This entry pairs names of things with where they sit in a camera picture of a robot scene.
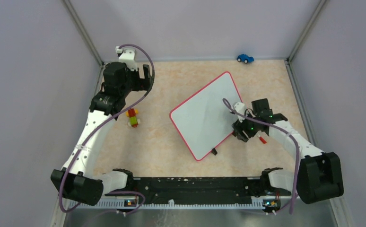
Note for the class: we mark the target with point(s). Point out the colourful toy block figure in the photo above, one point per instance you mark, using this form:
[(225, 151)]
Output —
[(134, 121)]

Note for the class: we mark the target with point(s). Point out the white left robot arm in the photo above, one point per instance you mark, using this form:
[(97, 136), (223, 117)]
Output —
[(75, 180)]

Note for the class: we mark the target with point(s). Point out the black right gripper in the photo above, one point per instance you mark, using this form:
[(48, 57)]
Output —
[(239, 127)]

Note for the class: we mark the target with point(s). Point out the white slotted cable duct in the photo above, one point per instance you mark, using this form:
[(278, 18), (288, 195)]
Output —
[(115, 203)]

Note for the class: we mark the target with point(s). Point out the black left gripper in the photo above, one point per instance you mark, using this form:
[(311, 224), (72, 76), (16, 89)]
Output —
[(142, 83)]

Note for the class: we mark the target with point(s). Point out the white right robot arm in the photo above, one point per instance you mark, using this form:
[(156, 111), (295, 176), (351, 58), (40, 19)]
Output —
[(318, 174)]

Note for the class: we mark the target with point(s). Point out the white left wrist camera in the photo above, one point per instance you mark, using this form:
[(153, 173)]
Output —
[(127, 56)]

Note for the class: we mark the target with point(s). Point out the red framed whiteboard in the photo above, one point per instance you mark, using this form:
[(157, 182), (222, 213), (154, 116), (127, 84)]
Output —
[(202, 120)]

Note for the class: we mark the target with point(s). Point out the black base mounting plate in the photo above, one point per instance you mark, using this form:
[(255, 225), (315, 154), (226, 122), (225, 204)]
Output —
[(201, 190)]

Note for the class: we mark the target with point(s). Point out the blue toy car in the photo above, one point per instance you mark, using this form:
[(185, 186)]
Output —
[(245, 58)]

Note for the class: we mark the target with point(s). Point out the red whiteboard marker pen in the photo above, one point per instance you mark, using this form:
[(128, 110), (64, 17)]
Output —
[(261, 139)]

